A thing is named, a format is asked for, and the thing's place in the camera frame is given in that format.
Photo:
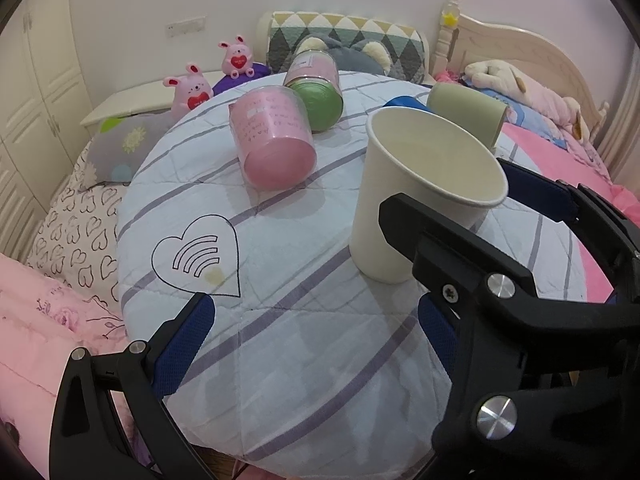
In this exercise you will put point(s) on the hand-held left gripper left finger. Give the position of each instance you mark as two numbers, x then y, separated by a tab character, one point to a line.
182	347

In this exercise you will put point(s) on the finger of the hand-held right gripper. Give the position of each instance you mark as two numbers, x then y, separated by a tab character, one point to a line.
450	250
542	191

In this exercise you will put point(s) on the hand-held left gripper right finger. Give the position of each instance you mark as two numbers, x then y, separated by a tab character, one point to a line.
436	332

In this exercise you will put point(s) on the white paper cup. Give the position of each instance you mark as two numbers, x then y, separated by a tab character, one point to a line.
390	180

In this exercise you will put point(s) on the beige paper cup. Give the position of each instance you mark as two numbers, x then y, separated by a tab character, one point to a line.
467	110

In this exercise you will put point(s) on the blue cup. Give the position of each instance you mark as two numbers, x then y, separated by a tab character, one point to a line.
406	102

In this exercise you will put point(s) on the green-bottomed pink cup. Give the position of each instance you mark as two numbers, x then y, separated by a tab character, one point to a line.
320	95

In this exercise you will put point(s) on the pink plastic cup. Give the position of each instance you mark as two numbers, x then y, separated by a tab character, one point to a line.
272	135

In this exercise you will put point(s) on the pink bed sheet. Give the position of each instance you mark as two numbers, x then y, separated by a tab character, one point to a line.
560	160

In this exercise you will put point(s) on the striped quilted table cover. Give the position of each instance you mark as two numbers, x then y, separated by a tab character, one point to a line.
280	340

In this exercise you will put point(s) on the beige plush toy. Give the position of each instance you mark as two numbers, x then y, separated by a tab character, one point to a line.
515	80

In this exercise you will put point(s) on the pink floral blanket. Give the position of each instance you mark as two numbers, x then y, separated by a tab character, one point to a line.
45	320

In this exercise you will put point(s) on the cream wooden headboard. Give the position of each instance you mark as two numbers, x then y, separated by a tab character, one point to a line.
520	40

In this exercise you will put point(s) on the heart print pillow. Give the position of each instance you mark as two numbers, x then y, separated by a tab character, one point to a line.
80	230

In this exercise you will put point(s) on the yellow star sticker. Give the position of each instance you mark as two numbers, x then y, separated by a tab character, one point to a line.
451	18

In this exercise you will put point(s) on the grey flower pillow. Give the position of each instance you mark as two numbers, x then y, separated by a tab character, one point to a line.
132	140

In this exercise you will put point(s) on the grey plush toy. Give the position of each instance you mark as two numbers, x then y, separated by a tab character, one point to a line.
350	57

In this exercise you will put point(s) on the triangle pattern bolster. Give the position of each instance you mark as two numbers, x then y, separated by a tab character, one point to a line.
360	30

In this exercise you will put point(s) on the white bedside table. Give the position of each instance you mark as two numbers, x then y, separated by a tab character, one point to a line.
130	102

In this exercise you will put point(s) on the large pink bunny toy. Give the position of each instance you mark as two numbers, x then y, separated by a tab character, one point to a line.
191	92

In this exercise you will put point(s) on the purple cushion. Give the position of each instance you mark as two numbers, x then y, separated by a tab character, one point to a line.
260	71

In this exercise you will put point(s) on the cream wardrobe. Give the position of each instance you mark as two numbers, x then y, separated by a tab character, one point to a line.
35	110

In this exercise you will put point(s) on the small pink bunny toy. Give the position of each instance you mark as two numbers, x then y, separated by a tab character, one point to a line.
237	59

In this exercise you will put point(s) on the white wall socket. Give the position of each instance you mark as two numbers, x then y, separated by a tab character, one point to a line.
186	27

